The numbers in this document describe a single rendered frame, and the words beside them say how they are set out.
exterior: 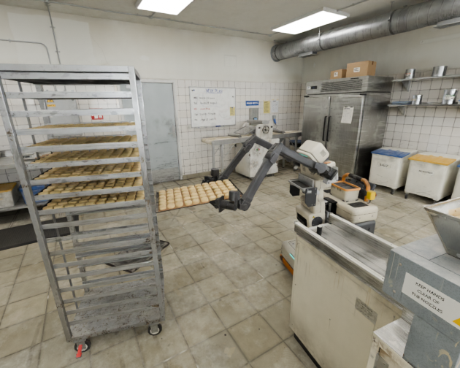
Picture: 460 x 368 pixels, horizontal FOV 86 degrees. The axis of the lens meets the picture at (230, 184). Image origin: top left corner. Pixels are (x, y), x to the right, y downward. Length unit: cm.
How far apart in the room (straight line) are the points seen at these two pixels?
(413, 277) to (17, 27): 534
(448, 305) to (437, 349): 15
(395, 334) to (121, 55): 515
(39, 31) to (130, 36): 132
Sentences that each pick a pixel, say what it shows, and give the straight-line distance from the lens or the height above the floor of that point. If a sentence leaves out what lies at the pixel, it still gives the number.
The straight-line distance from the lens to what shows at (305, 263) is 165.
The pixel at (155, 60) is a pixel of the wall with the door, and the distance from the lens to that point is 543.
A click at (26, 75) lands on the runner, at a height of 177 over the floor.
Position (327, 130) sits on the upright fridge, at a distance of 556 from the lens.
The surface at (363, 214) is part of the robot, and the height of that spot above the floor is 77.
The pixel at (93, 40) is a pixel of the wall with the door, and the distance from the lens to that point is 529.
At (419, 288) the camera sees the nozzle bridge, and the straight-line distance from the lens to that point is 95.
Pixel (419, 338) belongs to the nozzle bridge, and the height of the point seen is 95.
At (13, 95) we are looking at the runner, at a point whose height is 168.
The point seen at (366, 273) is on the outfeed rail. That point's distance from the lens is 135.
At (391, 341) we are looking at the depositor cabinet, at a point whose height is 84.
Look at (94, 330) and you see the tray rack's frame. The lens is 220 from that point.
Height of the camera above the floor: 163
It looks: 18 degrees down
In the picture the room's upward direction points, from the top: 1 degrees counter-clockwise
